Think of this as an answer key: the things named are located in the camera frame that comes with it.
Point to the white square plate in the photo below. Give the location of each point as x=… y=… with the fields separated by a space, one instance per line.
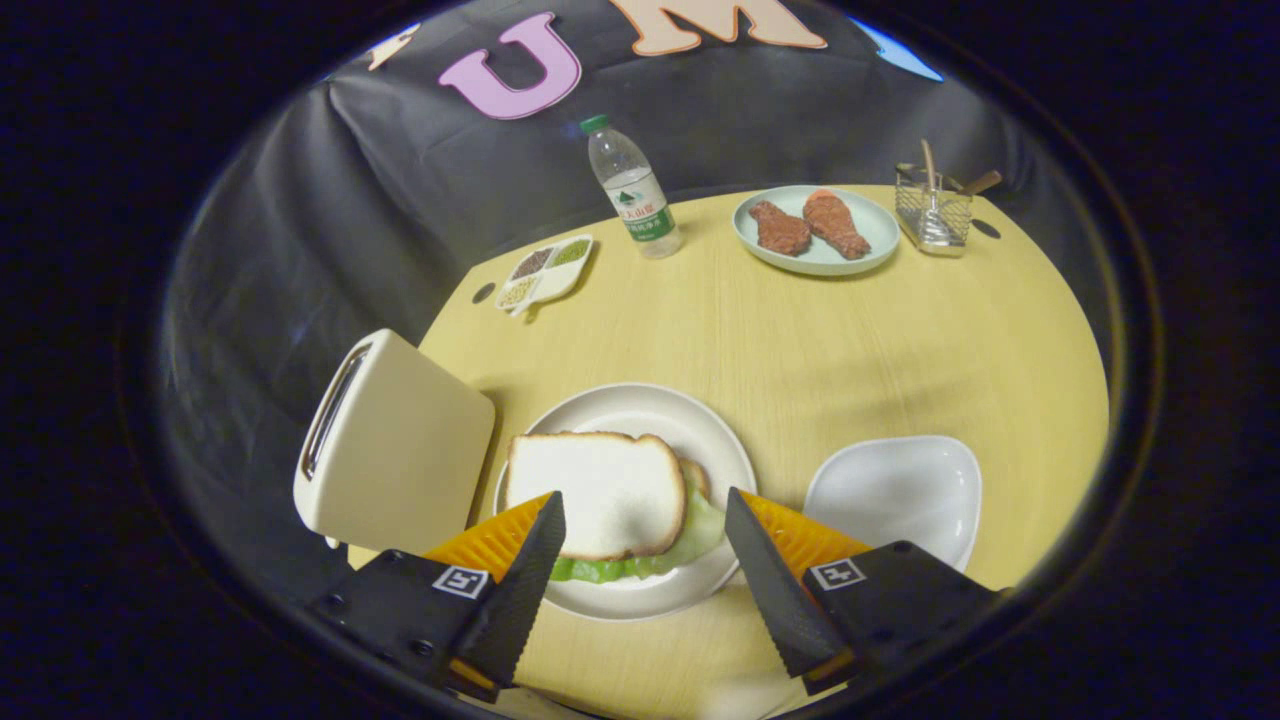
x=900 y=490

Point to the plain white bread slice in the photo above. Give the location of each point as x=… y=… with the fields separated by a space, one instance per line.
x=600 y=490

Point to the green lettuce leaf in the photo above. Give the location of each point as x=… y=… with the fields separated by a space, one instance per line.
x=700 y=530

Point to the round beige plate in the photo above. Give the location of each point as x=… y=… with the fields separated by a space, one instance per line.
x=640 y=405

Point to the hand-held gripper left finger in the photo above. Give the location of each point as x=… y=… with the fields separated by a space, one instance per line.
x=515 y=590

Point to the bread slice under ham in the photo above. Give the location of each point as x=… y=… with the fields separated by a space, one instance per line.
x=697 y=478

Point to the clear plastic water bottle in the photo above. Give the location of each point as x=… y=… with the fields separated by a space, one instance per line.
x=635 y=195

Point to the pale green oval plate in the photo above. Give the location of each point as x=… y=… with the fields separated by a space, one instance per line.
x=870 y=225

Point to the black backdrop cloth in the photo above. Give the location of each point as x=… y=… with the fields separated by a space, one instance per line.
x=330 y=200

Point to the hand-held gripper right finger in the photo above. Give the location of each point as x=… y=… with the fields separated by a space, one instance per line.
x=780 y=590

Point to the brown fried meat piece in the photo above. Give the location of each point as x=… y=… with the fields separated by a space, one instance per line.
x=835 y=222
x=782 y=231

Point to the white divided condiment dish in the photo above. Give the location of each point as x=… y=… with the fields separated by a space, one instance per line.
x=560 y=280

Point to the metal mesh utensil holder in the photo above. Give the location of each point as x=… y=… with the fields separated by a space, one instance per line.
x=935 y=215

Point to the white toaster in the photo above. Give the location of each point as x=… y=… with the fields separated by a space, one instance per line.
x=400 y=450

